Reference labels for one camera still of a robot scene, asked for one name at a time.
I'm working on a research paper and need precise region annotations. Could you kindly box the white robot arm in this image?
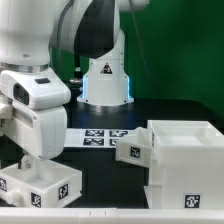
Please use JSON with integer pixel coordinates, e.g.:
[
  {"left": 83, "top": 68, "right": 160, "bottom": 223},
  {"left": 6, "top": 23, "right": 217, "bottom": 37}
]
[{"left": 0, "top": 0, "right": 120, "bottom": 169}]

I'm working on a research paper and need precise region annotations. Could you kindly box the fiducial marker sheet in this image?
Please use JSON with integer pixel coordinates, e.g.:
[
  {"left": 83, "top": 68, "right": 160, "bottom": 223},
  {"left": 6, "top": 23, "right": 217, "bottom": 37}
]
[{"left": 64, "top": 128, "right": 133, "bottom": 148}]

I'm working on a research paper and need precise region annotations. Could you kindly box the white drawer without knob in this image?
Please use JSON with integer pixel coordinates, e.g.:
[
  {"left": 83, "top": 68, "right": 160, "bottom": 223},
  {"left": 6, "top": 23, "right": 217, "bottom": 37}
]
[{"left": 115, "top": 127, "right": 151, "bottom": 168}]

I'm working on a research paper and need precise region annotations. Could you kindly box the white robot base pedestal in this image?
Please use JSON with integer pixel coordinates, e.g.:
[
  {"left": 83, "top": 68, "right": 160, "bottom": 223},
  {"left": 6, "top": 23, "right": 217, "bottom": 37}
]
[{"left": 76, "top": 0, "right": 151, "bottom": 114}]

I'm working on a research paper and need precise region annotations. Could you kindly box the black camera stand pole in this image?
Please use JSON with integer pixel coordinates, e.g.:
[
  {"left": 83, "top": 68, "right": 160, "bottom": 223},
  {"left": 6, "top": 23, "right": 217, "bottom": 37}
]
[{"left": 70, "top": 55, "right": 83, "bottom": 94}]

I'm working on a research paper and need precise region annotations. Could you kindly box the white drawer cabinet box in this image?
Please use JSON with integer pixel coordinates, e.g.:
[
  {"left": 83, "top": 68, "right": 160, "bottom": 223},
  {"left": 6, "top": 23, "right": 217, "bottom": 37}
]
[{"left": 146, "top": 120, "right": 224, "bottom": 210}]

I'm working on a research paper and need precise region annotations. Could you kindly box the white drawer with knob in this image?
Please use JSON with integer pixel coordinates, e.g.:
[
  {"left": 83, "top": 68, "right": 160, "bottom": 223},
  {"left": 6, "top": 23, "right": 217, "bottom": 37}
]
[{"left": 0, "top": 159, "right": 82, "bottom": 208}]

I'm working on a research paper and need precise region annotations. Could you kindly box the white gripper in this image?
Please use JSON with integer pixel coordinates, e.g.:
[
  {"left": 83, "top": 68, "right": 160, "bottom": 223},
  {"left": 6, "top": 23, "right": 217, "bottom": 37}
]
[{"left": 0, "top": 103, "right": 67, "bottom": 171}]

